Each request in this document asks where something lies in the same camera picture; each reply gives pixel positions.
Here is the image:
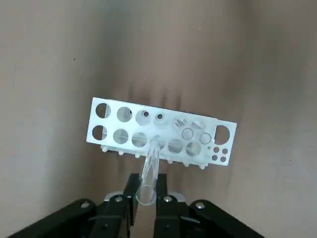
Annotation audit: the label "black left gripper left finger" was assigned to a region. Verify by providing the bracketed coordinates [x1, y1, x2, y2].
[4, 173, 140, 238]

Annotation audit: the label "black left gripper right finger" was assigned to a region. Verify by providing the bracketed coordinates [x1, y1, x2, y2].
[153, 173, 264, 238]

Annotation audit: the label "clear glass test tube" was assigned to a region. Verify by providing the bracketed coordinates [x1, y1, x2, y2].
[190, 121, 212, 145]
[135, 135, 161, 207]
[174, 119, 194, 140]

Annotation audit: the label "white test tube rack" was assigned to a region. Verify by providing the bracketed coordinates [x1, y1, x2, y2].
[86, 97, 238, 170]

